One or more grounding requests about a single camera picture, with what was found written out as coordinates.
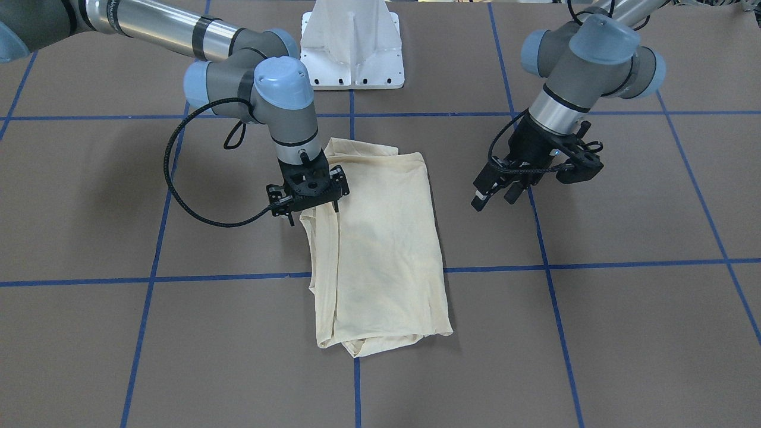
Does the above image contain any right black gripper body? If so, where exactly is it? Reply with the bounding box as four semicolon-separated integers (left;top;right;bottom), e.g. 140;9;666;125
279;152;350;209

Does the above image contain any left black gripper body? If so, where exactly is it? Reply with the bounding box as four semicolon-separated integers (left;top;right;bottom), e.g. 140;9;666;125
504;116;565;172

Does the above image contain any beige long-sleeve printed shirt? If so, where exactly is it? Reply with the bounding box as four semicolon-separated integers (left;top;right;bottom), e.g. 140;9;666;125
300;137;453;358

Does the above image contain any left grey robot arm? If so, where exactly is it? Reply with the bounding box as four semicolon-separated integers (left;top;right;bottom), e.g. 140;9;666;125
472;1;666;211

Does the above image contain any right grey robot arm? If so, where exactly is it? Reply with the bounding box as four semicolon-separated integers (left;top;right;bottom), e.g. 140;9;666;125
1;1;350;216

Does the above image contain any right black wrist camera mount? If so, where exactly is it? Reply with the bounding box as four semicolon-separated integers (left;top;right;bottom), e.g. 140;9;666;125
265;184;295;226

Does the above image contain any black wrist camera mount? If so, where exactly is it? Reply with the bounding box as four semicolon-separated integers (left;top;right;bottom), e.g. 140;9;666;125
265;184;295;226
550;120;604;184

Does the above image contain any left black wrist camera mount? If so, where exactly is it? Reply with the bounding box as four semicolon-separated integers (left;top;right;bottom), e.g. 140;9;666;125
550;120;604;184

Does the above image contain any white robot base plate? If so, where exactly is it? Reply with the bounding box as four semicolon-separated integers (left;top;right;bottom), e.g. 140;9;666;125
300;1;405;90

